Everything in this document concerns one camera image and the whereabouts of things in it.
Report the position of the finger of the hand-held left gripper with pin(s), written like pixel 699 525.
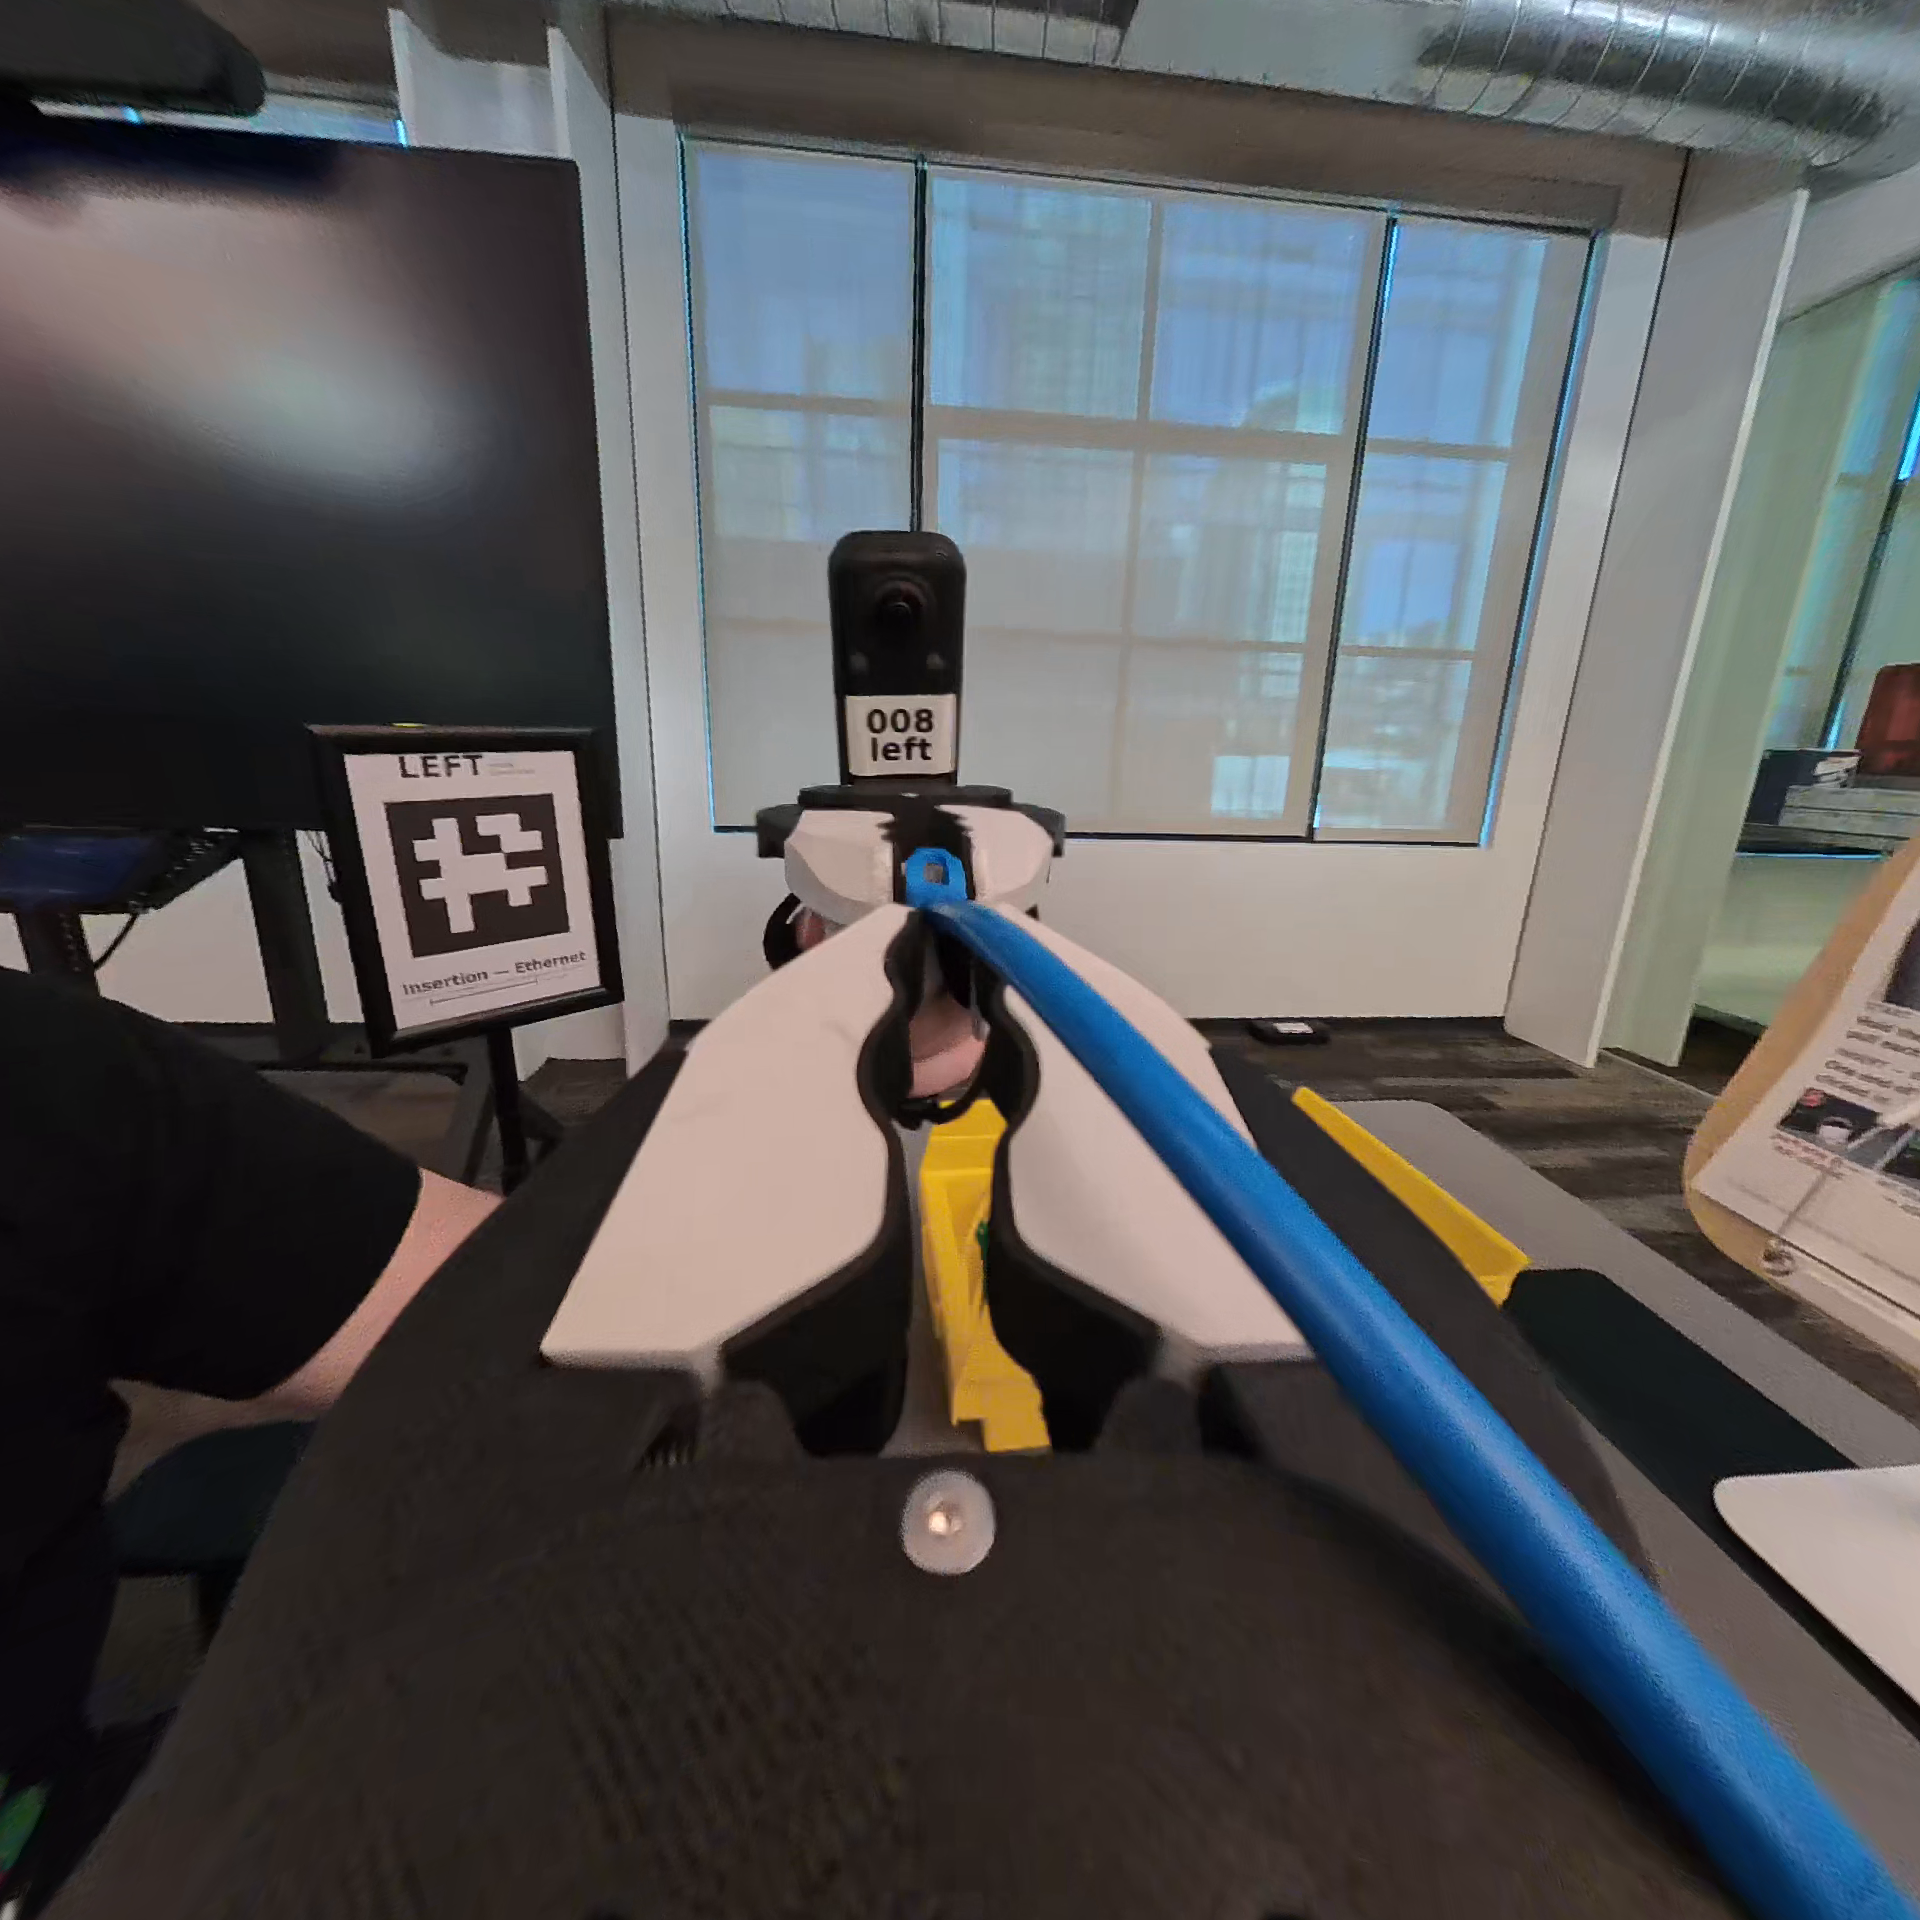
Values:
pixel 841 861
pixel 1010 858

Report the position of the black monitor screen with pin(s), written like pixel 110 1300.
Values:
pixel 300 598

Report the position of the silver round duct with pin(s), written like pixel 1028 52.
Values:
pixel 1652 75

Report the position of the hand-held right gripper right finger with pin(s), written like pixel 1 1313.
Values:
pixel 1110 1244

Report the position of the wooden poster stand board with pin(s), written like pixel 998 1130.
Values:
pixel 1748 1096

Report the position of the yellow plastic bin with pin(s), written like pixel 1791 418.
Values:
pixel 962 1289

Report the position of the black table mat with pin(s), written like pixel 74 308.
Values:
pixel 1652 1380

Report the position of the white rounded plate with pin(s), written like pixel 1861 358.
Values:
pixel 1846 1558

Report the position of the black framed marker board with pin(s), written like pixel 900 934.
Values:
pixel 466 868

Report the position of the small black floor box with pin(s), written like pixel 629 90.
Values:
pixel 1290 1032

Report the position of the person's left hand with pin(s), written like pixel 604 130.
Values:
pixel 945 1049

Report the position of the black screen stand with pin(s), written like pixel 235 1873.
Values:
pixel 284 930

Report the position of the dark red object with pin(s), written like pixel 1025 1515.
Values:
pixel 1891 721

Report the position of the large gridded window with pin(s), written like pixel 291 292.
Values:
pixel 1201 451

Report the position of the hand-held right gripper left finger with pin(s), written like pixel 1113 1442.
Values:
pixel 722 1200

